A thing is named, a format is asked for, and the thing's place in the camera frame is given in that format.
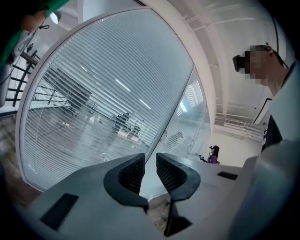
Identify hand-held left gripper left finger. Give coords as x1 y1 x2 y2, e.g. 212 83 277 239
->
18 152 165 240

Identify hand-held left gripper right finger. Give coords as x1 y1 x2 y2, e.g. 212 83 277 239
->
156 152 247 240

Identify white ceiling air vent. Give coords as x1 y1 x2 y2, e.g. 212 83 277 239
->
224 118 247 129

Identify person's black shirt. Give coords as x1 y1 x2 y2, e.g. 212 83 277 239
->
261 114 284 153

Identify white ceiling light panel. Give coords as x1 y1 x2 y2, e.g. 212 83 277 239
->
252 97 274 125

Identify person's head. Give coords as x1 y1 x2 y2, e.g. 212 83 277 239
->
243 44 296 97

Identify black stair railing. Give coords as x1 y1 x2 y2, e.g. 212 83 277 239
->
4 49 40 107

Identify round ceiling lamp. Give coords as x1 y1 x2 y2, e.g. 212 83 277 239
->
50 11 62 24

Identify black head-mounted camera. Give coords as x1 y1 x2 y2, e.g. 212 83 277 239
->
232 54 247 72

